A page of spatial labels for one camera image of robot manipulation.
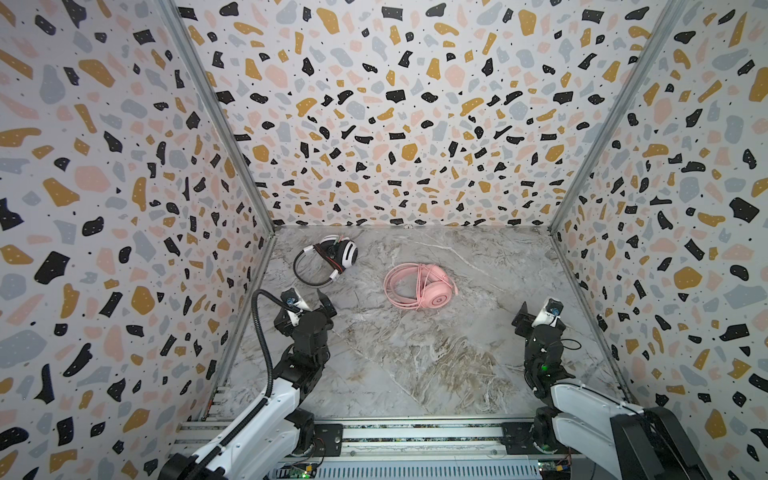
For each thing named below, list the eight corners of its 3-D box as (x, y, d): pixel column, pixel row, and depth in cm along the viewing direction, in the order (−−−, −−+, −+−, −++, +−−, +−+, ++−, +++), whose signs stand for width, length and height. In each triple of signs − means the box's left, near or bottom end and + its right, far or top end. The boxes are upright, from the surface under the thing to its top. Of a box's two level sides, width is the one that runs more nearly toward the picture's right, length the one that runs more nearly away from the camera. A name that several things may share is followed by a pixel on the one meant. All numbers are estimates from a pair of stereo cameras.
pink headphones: (379, 300, 103) (377, 284, 95) (394, 270, 111) (393, 253, 104) (447, 323, 97) (451, 308, 90) (457, 289, 106) (462, 272, 99)
